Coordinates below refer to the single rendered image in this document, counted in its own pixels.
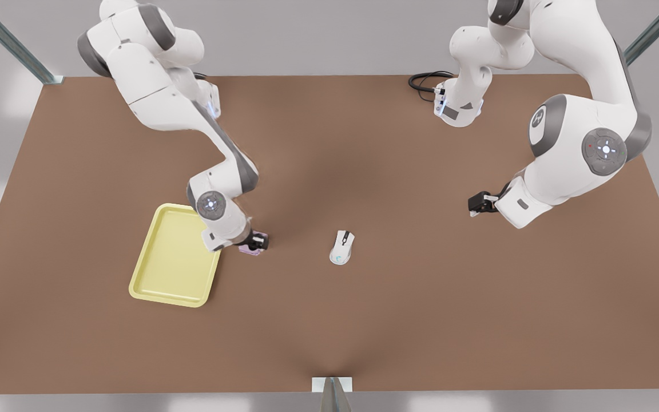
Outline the yellow rectangular tray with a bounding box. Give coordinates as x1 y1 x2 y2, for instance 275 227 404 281
129 204 222 308

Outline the black cable loop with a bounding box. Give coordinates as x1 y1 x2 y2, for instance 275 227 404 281
408 71 456 102

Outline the white computer mouse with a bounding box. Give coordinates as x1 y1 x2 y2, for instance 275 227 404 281
329 230 356 266

